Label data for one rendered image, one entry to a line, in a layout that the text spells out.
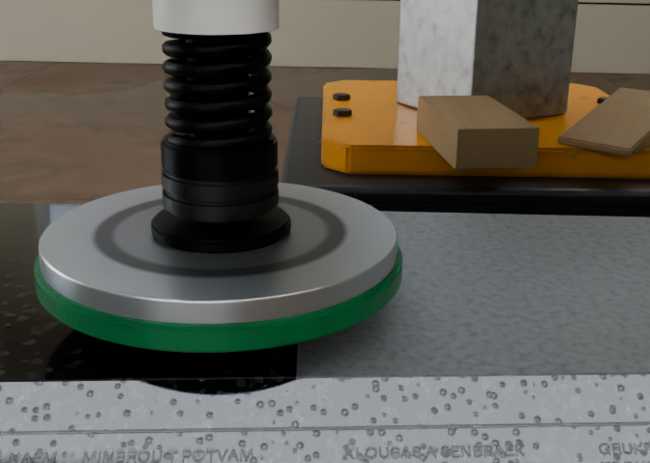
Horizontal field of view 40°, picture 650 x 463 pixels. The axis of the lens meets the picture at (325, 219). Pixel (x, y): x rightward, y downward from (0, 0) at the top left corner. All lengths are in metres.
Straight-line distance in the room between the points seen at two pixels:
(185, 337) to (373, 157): 0.75
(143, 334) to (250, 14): 0.18
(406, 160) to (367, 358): 0.68
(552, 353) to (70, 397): 0.27
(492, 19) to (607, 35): 5.58
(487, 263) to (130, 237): 0.26
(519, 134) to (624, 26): 5.81
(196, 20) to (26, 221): 0.32
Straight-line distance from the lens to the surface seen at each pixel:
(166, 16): 0.49
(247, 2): 0.48
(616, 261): 0.68
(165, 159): 0.51
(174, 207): 0.51
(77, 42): 6.94
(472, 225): 0.73
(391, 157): 1.17
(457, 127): 1.06
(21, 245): 0.70
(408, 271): 0.63
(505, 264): 0.65
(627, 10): 6.86
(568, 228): 0.74
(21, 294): 0.61
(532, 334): 0.55
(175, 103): 0.50
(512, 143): 1.07
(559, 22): 1.37
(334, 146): 1.18
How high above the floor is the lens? 1.06
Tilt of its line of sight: 19 degrees down
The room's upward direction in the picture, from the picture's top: 1 degrees clockwise
